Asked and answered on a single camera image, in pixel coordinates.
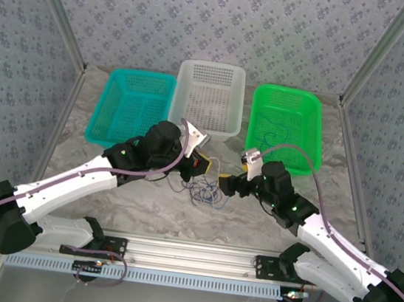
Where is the thin dark purple cable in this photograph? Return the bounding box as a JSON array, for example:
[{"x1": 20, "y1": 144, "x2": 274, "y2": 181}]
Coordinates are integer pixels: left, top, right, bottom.
[{"x1": 164, "y1": 171, "x2": 236, "y2": 214}]

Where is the thin blue cable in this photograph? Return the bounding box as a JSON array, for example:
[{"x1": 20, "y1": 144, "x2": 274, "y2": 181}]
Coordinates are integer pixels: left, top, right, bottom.
[{"x1": 253, "y1": 106, "x2": 295, "y2": 159}]

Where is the teal plastic basket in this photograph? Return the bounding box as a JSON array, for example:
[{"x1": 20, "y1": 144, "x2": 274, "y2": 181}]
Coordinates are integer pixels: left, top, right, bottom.
[{"x1": 83, "y1": 64, "x2": 179, "y2": 154}]

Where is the white plastic basket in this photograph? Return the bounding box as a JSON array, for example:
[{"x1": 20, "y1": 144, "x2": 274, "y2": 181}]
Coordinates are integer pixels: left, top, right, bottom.
[{"x1": 165, "y1": 57, "x2": 250, "y2": 145}]

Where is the green plastic basket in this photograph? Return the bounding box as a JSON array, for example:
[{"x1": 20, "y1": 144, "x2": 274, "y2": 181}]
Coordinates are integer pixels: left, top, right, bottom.
[{"x1": 241, "y1": 82, "x2": 331, "y2": 179}]

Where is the small black adapter board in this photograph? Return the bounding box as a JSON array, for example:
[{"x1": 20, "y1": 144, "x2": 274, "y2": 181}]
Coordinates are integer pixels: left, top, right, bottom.
[
  {"x1": 280, "y1": 287, "x2": 310, "y2": 302},
  {"x1": 72, "y1": 258, "x2": 106, "y2": 277}
]

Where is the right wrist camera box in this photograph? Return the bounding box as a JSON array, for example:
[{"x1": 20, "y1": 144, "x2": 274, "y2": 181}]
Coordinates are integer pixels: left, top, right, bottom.
[{"x1": 238, "y1": 145, "x2": 267, "y2": 184}]

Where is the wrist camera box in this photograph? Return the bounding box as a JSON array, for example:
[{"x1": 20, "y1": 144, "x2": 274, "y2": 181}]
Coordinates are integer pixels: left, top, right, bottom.
[
  {"x1": 175, "y1": 118, "x2": 214, "y2": 162},
  {"x1": 238, "y1": 145, "x2": 267, "y2": 184}
]

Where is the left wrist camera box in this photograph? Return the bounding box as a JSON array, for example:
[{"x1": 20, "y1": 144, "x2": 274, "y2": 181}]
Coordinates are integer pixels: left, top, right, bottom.
[{"x1": 175, "y1": 118, "x2": 214, "y2": 162}]

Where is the right arm mauve camera cable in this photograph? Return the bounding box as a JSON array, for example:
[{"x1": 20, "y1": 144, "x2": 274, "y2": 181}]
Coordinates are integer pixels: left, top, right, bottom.
[{"x1": 230, "y1": 139, "x2": 404, "y2": 302}]

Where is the arm mauve camera cable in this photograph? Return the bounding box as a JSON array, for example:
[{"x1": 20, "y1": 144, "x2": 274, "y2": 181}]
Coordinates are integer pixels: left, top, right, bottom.
[
  {"x1": 0, "y1": 94, "x2": 194, "y2": 298},
  {"x1": 230, "y1": 139, "x2": 404, "y2": 302}
]

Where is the aluminium mounting rail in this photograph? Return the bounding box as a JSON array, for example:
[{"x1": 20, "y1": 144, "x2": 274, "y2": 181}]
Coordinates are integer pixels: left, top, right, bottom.
[{"x1": 0, "y1": 214, "x2": 395, "y2": 299}]

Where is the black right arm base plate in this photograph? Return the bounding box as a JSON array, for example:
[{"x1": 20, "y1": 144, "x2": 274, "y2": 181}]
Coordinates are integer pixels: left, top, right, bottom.
[{"x1": 253, "y1": 254, "x2": 324, "y2": 288}]

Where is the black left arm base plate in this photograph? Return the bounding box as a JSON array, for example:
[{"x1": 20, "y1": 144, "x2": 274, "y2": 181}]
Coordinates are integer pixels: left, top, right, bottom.
[{"x1": 58, "y1": 229, "x2": 129, "y2": 263}]

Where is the white slotted cable duct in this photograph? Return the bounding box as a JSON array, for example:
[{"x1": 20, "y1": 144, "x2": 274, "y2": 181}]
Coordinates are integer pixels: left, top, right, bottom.
[{"x1": 3, "y1": 250, "x2": 284, "y2": 302}]

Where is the left arm mauve camera cable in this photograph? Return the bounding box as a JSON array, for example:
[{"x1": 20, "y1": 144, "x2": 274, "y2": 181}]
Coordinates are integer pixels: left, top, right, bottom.
[{"x1": 0, "y1": 94, "x2": 194, "y2": 298}]

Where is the aluminium frame post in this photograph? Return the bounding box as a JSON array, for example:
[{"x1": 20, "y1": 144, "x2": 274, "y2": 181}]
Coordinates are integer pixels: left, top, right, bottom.
[
  {"x1": 12, "y1": 0, "x2": 97, "y2": 74},
  {"x1": 337, "y1": 0, "x2": 404, "y2": 114}
]

